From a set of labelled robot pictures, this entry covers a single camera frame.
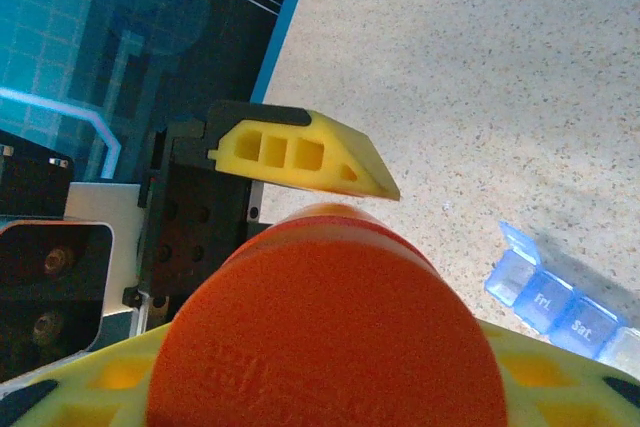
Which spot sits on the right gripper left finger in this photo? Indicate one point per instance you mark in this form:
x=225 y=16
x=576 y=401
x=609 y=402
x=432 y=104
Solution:
x=75 y=392

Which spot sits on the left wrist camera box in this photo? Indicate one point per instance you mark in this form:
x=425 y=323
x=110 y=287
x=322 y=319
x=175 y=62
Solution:
x=50 y=272

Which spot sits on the orange pill bottle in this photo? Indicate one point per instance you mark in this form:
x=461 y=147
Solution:
x=335 y=219

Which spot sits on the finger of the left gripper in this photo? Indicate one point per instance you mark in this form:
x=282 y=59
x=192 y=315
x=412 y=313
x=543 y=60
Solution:
x=330 y=147

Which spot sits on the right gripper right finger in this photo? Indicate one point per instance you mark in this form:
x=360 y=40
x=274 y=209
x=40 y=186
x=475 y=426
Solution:
x=565 y=392

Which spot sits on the blue weekly pill organizer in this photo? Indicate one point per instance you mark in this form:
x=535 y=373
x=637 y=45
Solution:
x=555 y=297

